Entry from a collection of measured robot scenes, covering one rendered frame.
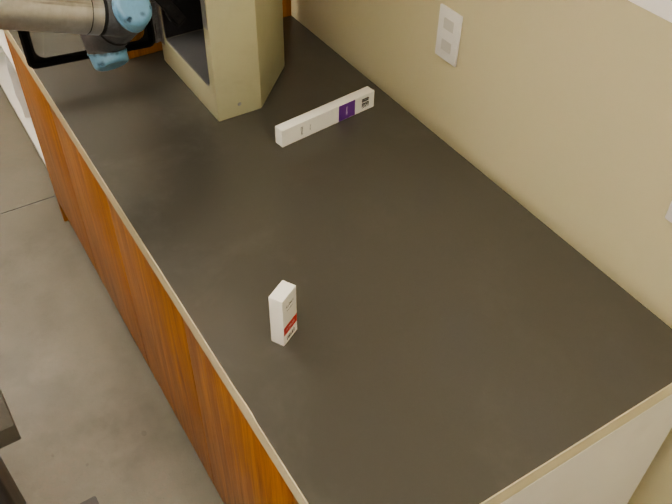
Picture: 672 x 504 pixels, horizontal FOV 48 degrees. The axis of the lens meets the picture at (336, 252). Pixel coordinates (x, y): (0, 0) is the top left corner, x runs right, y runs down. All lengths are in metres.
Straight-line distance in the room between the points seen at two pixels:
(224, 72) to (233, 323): 0.63
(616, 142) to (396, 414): 0.60
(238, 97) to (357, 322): 0.68
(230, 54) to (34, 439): 1.30
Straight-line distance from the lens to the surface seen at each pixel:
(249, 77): 1.75
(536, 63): 1.48
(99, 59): 1.62
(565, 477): 1.31
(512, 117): 1.57
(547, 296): 1.40
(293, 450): 1.15
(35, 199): 3.19
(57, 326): 2.67
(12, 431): 1.27
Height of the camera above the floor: 1.93
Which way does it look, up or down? 44 degrees down
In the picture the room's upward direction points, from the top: 1 degrees clockwise
